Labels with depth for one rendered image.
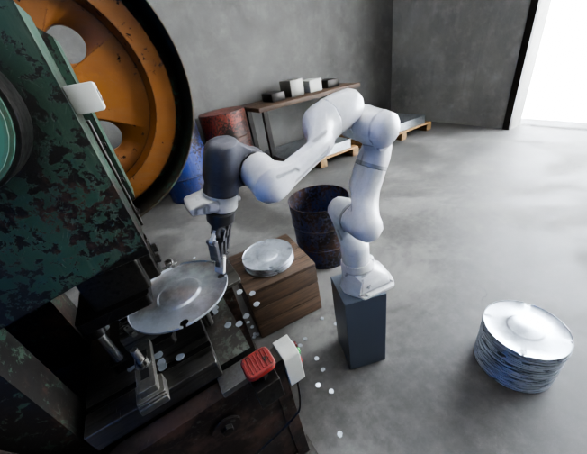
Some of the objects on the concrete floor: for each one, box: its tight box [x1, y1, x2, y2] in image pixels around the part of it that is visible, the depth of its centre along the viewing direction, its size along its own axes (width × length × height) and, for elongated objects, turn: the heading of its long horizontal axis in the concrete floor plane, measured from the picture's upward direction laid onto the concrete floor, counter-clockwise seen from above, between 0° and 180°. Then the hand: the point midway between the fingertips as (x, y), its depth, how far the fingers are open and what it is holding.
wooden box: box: [228, 234, 321, 339], centre depth 169 cm, size 40×38×35 cm
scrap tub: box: [288, 185, 349, 269], centre depth 202 cm, size 42×42×48 cm
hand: (220, 263), depth 85 cm, fingers closed
